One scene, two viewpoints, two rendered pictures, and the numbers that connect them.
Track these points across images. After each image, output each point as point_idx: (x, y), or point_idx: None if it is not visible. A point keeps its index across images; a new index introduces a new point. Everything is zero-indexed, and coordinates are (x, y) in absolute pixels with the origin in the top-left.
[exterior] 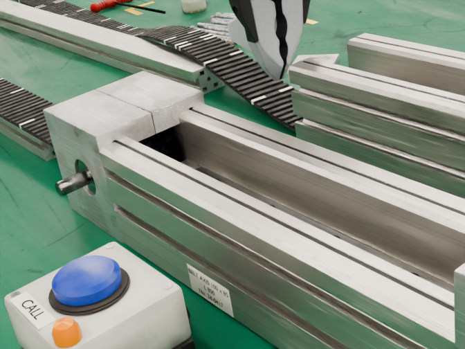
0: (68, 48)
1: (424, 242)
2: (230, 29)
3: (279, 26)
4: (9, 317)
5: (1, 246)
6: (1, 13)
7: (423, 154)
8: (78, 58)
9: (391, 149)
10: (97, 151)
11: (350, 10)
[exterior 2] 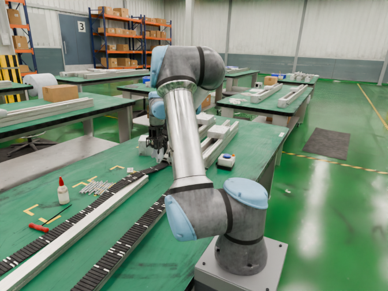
0: (105, 216)
1: (207, 144)
2: (158, 156)
3: (157, 152)
4: (225, 175)
5: (213, 182)
6: (51, 255)
7: None
8: (114, 212)
9: None
10: (205, 159)
11: (86, 173)
